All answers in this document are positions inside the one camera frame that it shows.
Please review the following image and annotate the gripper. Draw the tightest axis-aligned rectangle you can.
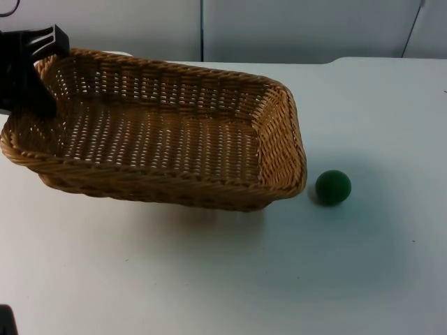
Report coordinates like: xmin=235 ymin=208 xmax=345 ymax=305
xmin=0 ymin=24 xmax=71 ymax=119

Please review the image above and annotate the pale brown wicker basket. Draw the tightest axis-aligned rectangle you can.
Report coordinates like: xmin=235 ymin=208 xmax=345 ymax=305
xmin=0 ymin=47 xmax=308 ymax=213

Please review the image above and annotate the green ball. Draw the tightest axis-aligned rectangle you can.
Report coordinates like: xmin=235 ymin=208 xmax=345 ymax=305
xmin=315 ymin=170 xmax=351 ymax=207

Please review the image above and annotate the black cable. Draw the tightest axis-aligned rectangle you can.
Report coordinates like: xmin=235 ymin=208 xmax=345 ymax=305
xmin=400 ymin=0 xmax=425 ymax=59
xmin=0 ymin=0 xmax=19 ymax=17

